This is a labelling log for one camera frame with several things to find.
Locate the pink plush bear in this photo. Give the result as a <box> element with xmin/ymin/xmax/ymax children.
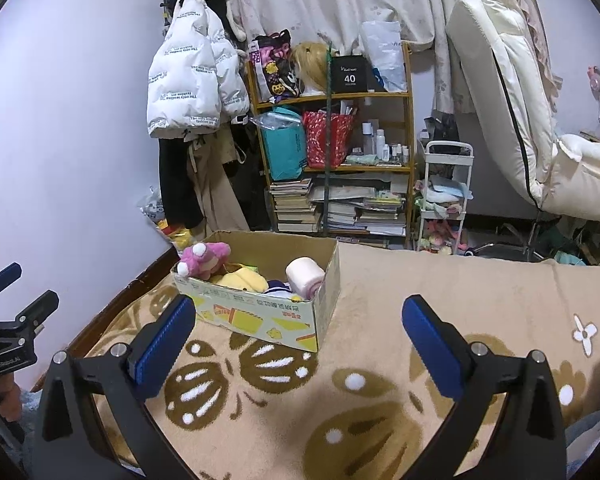
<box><xmin>175</xmin><ymin>242</ymin><xmax>230</xmax><ymax>281</ymax></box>

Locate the yellow hat plush doll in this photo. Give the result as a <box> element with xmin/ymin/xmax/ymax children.
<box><xmin>211</xmin><ymin>263</ymin><xmax>268</xmax><ymax>294</ymax></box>

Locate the dark blue plush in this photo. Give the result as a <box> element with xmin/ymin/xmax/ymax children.
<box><xmin>265</xmin><ymin>280</ymin><xmax>292</xmax><ymax>294</ymax></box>

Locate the pink square pig plush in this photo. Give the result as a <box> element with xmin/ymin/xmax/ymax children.
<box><xmin>285</xmin><ymin>257</ymin><xmax>325</xmax><ymax>300</ymax></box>

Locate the person's left hand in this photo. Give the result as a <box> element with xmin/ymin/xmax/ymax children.
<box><xmin>0</xmin><ymin>374</ymin><xmax>22</xmax><ymax>422</ymax></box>

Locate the plastic snack bag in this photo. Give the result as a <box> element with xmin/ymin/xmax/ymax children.
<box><xmin>138</xmin><ymin>188</ymin><xmax>194</xmax><ymax>254</ymax></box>

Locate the black garment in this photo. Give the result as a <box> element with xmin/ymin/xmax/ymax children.
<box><xmin>159</xmin><ymin>139</ymin><xmax>204</xmax><ymax>229</ymax></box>

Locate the beige trench coat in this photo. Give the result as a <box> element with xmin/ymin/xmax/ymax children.
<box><xmin>188</xmin><ymin>126</ymin><xmax>249</xmax><ymax>235</ymax></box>

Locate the cardboard box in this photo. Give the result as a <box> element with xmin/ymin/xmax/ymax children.
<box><xmin>171</xmin><ymin>231</ymin><xmax>340</xmax><ymax>353</ymax></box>

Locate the stack of books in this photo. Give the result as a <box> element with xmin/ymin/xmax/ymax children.
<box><xmin>268</xmin><ymin>178</ymin><xmax>321</xmax><ymax>233</ymax></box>

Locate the white rolling cart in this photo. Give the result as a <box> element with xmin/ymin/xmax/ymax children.
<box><xmin>415</xmin><ymin>141</ymin><xmax>475</xmax><ymax>256</ymax></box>

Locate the white puffer jacket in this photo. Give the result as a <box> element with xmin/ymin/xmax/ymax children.
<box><xmin>147</xmin><ymin>0</ymin><xmax>250</xmax><ymax>142</ymax></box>

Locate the teal bag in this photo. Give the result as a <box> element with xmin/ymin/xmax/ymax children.
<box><xmin>251</xmin><ymin>107</ymin><xmax>308</xmax><ymax>181</ymax></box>

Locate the red patterned bag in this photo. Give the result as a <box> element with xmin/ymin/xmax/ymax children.
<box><xmin>302</xmin><ymin>110</ymin><xmax>355</xmax><ymax>169</ymax></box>

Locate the wooden shelf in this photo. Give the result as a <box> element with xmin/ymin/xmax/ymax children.
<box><xmin>244</xmin><ymin>41</ymin><xmax>416</xmax><ymax>248</ymax></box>

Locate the blonde wig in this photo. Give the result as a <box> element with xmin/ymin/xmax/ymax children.
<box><xmin>291</xmin><ymin>41</ymin><xmax>328</xmax><ymax>96</ymax></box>

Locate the black box numbered 40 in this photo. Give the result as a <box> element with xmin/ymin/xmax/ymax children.
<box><xmin>330</xmin><ymin>55</ymin><xmax>367</xmax><ymax>93</ymax></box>

